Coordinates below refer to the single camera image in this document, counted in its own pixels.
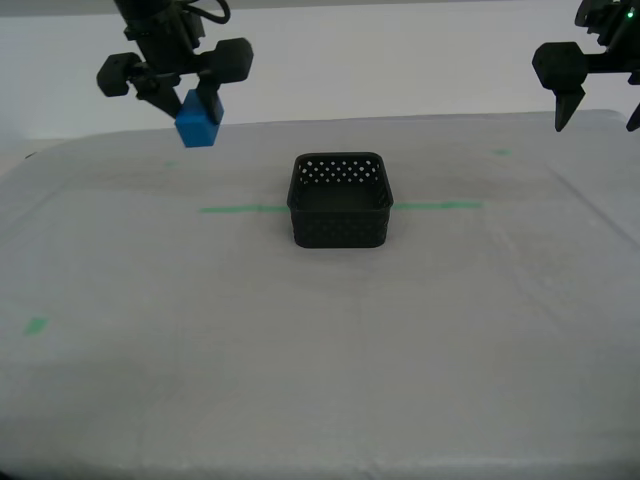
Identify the black perforated plastic basket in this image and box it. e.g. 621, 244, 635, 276
286, 151, 395, 250

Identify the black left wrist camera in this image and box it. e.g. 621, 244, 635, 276
172, 4, 208, 52

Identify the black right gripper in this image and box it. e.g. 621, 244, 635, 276
531, 0, 640, 133

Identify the white table cloth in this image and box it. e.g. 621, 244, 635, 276
0, 109, 640, 480

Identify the black left camera cable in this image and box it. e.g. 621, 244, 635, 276
189, 0, 233, 25

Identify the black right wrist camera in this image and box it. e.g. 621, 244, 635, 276
573, 0, 621, 36

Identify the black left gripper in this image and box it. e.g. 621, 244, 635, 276
96, 17, 255, 126

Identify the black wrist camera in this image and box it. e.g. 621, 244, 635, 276
573, 0, 621, 36
172, 4, 208, 52

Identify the blue rectangular block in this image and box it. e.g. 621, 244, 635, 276
174, 88, 225, 149

